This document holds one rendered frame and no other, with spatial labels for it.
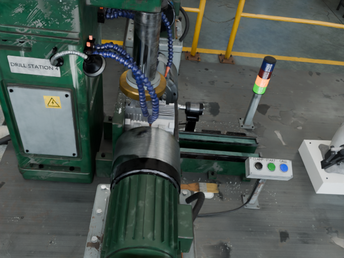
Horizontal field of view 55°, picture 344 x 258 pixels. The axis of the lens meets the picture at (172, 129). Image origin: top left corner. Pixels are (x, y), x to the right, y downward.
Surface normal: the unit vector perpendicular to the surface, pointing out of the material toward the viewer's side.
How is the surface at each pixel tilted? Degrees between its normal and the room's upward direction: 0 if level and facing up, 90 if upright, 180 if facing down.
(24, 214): 0
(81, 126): 90
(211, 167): 90
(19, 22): 90
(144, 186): 4
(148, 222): 5
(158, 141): 13
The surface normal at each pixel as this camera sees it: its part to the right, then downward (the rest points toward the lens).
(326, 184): 0.03, 0.69
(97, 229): 0.12, -0.72
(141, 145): -0.11, -0.72
